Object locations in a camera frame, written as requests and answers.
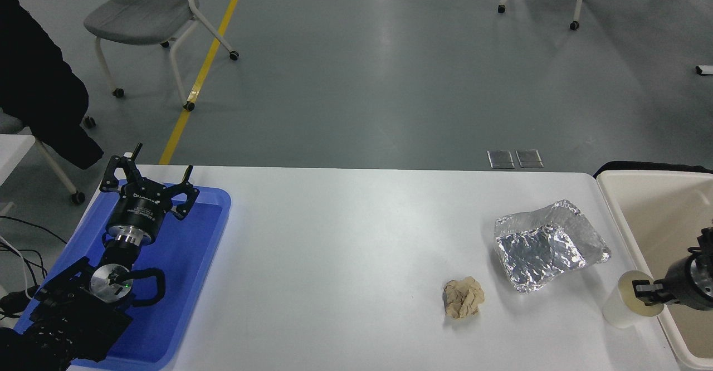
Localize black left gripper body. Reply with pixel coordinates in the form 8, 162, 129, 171
107, 184, 172, 232

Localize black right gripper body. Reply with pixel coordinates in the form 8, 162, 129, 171
665, 256, 698, 309

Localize white paper cup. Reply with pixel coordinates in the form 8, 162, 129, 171
603, 270, 665, 329

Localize white chair with castors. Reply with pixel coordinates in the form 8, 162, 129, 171
0, 109, 96, 204

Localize blue plastic tray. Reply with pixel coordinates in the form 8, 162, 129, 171
14, 180, 232, 370

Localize large pale plastic bin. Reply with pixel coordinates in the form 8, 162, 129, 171
596, 169, 713, 371

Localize white side table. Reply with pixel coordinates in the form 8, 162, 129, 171
0, 134, 37, 188

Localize crumpled silver foil tray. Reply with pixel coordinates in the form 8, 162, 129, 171
494, 199, 612, 295

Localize person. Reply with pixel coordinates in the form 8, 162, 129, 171
0, 0, 105, 170

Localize grey seat white chair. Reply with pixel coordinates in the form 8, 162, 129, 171
84, 0, 240, 111

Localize metal floor plate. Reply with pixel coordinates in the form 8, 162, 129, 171
516, 149, 544, 169
487, 150, 515, 169

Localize crumpled tan paper ball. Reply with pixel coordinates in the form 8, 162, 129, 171
443, 276, 485, 320

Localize black floor cables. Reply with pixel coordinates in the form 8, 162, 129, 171
0, 215, 67, 316

